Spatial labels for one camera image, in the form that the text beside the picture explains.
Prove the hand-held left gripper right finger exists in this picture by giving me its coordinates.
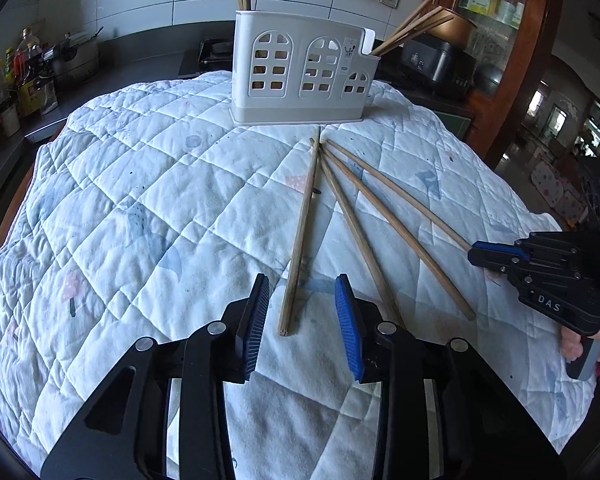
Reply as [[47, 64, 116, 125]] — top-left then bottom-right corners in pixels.
[[334, 274, 566, 480]]

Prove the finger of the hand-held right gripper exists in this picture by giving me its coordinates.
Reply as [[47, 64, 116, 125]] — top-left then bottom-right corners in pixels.
[[469, 255, 600, 333], [469, 232, 600, 264]]

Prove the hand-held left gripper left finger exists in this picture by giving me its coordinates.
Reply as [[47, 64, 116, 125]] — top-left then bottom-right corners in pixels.
[[40, 272, 271, 480]]

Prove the white plastic chopstick holder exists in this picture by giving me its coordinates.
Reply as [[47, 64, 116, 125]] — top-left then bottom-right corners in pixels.
[[230, 10, 381, 125]]

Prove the person's right hand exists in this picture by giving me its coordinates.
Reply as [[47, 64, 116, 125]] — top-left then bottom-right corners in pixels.
[[559, 319, 600, 368]]

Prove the dotted playpen panel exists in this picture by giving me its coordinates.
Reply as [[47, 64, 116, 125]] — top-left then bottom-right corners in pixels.
[[530, 160, 581, 226]]

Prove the green base cabinet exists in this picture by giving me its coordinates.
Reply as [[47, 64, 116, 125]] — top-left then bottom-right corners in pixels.
[[450, 110, 476, 142]]

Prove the wooden glass-door cabinet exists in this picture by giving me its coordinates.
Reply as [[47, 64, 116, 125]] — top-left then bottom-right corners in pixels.
[[425, 0, 566, 171]]

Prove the white quilted blanket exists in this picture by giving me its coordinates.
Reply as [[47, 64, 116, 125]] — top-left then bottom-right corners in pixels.
[[0, 70, 598, 480]]

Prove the black rice cooker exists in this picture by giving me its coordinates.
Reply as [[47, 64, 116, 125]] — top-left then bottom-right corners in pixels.
[[400, 35, 478, 101]]

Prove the golden inner pot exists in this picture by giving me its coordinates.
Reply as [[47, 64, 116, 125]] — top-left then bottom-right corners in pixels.
[[432, 7, 478, 48]]

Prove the black gas stove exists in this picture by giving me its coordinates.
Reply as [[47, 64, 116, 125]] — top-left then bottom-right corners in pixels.
[[180, 37, 236, 78]]

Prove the glass seasoning jar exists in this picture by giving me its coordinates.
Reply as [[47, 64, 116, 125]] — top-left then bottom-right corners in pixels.
[[39, 82, 61, 113]]

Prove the metal cooking pot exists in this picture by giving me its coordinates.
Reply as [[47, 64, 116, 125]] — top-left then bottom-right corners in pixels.
[[55, 27, 103, 83]]

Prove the white seasoning bottle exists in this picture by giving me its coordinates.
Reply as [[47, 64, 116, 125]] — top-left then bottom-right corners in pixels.
[[0, 95, 21, 138]]

